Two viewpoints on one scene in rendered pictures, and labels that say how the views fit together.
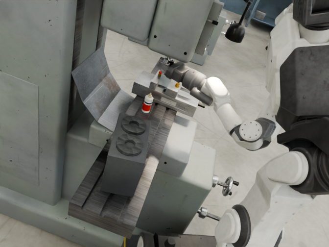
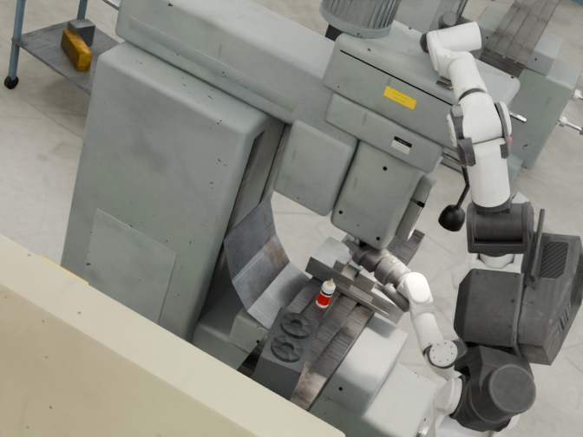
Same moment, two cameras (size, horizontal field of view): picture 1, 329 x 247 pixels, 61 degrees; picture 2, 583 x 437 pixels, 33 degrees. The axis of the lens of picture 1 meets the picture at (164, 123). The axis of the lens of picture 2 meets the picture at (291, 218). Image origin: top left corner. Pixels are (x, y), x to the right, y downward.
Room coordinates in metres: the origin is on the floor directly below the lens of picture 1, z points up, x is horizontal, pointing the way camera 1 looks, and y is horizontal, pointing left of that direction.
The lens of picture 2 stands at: (-1.25, -0.25, 2.98)
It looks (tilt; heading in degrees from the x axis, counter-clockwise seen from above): 36 degrees down; 13
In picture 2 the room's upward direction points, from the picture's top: 20 degrees clockwise
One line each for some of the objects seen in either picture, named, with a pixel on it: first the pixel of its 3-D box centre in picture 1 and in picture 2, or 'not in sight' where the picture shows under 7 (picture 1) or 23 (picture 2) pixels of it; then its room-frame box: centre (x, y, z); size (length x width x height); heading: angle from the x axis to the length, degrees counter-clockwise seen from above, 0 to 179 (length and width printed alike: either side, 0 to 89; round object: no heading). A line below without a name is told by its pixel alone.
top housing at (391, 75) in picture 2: not in sight; (421, 82); (1.12, 0.09, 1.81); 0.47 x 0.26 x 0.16; 89
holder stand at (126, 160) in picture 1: (126, 153); (282, 360); (0.70, 0.09, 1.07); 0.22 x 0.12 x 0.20; 10
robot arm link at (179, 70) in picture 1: (184, 75); (379, 263); (1.09, -0.01, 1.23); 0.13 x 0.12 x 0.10; 158
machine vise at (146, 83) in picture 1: (168, 89); (363, 274); (1.28, 0.04, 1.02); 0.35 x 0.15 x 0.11; 87
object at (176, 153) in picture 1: (146, 132); (319, 336); (1.12, 0.08, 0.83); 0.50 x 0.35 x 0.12; 89
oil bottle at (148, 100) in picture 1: (148, 102); (326, 291); (1.11, 0.11, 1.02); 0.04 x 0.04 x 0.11
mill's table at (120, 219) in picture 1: (150, 118); (329, 316); (1.12, 0.08, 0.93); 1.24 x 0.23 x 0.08; 179
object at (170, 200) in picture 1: (135, 175); (295, 411); (1.12, 0.05, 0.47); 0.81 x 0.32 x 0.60; 89
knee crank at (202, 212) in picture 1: (216, 217); not in sight; (0.97, -0.45, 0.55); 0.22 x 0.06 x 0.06; 89
